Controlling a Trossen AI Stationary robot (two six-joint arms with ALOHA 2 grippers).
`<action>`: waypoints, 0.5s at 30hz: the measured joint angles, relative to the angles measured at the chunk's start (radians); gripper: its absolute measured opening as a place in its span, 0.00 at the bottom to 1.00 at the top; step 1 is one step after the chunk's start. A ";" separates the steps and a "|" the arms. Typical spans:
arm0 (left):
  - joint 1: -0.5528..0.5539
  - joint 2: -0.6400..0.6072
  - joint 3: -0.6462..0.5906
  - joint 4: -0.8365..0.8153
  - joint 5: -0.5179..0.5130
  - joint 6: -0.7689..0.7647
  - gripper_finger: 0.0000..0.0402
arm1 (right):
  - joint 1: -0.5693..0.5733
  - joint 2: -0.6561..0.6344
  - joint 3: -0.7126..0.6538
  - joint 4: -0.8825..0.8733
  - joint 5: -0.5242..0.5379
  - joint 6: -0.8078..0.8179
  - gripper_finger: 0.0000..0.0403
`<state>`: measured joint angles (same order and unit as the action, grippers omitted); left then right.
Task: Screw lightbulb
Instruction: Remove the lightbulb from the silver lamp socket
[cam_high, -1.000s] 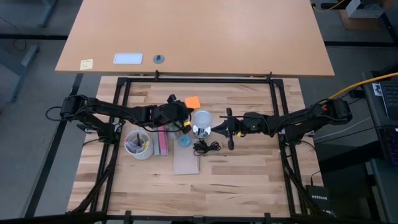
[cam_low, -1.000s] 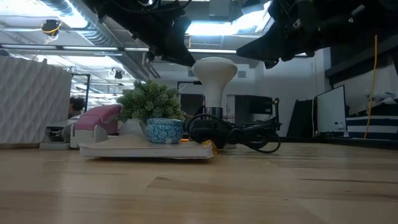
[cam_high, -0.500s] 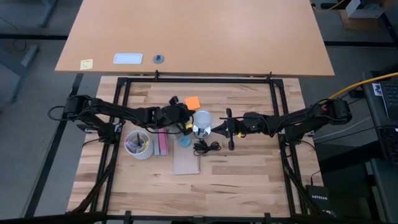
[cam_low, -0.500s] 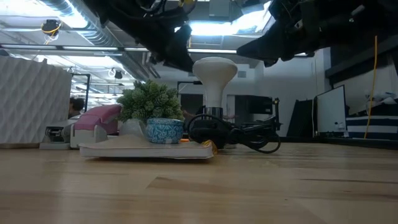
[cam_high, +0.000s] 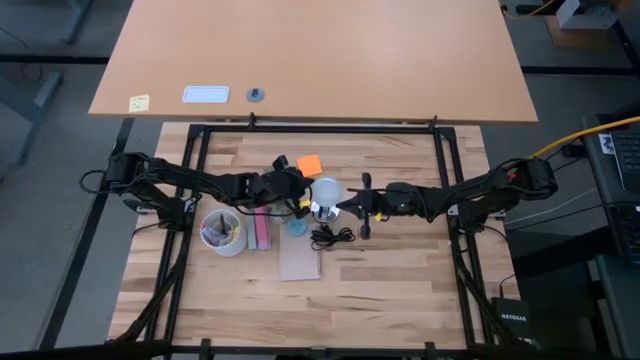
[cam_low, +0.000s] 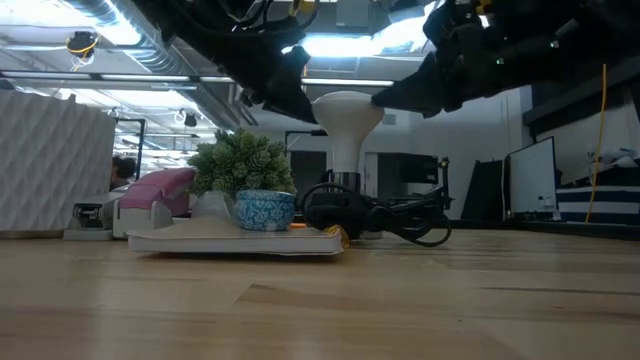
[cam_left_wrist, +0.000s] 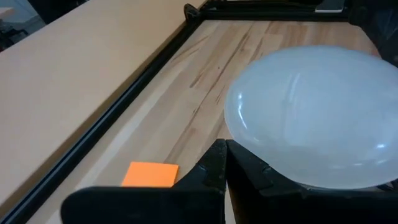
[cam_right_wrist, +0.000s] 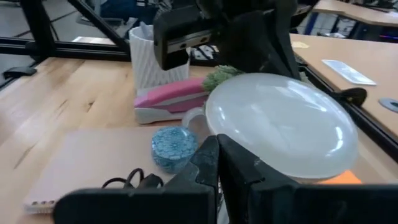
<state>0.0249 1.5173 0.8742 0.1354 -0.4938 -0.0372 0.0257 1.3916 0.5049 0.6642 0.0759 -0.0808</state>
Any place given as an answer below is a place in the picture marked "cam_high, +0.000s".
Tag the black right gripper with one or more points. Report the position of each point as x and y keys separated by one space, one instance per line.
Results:
x=385 y=200

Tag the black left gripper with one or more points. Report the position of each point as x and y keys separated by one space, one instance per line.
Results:
x=275 y=187

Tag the white reflector lightbulb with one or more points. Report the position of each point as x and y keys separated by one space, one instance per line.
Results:
x=326 y=192

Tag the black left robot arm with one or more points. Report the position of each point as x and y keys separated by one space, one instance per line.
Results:
x=175 y=180

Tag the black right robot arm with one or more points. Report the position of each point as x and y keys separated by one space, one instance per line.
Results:
x=475 y=192

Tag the orange sticky note pad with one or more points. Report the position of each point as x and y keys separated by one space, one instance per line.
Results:
x=309 y=166

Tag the clear tape roll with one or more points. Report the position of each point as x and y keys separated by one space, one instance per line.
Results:
x=280 y=215

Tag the kraft spiral notebook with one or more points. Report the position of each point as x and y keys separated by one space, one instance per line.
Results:
x=300 y=260

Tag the grey stapler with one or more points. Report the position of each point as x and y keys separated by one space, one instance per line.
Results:
x=251 y=240

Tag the yellow highlighter pen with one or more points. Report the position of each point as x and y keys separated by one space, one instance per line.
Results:
x=235 y=233

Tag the black marker pen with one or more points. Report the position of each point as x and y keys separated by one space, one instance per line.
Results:
x=223 y=233

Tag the white textured pen cup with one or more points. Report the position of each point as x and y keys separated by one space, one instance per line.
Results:
x=225 y=247

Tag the beige desk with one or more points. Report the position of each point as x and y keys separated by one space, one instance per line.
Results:
x=320 y=55

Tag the white rectangular card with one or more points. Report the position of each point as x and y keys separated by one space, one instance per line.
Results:
x=206 y=94

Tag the yellow sticky note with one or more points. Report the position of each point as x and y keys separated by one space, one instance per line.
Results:
x=139 y=104

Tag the black Netgear router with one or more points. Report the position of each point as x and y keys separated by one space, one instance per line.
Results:
x=512 y=317

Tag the black computer tower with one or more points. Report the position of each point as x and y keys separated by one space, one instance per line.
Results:
x=612 y=200

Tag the cardboard box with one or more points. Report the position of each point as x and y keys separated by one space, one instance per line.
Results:
x=565 y=39

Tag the grey desk base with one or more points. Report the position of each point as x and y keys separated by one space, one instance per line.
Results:
x=30 y=115

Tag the grey box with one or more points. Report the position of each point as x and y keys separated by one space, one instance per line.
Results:
x=585 y=17

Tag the black aluminium table frame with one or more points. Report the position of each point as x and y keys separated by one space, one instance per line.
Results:
x=320 y=129

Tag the black frame clamp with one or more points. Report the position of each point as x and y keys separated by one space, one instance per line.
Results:
x=432 y=123
x=252 y=119

